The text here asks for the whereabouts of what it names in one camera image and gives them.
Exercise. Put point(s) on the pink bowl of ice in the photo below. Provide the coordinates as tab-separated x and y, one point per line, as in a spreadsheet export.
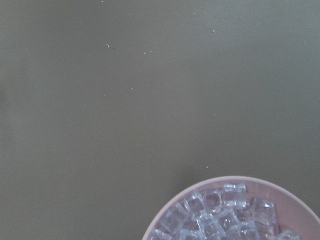
292	213

